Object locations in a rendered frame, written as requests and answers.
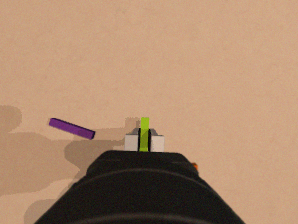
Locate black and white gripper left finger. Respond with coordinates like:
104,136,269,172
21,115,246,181
124,128,141,151

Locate lime green rod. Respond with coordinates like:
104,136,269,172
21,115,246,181
140,117,149,151

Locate purple rod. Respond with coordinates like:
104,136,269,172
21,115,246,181
49,118,96,139

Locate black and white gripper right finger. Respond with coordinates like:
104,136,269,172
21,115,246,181
148,128,165,152

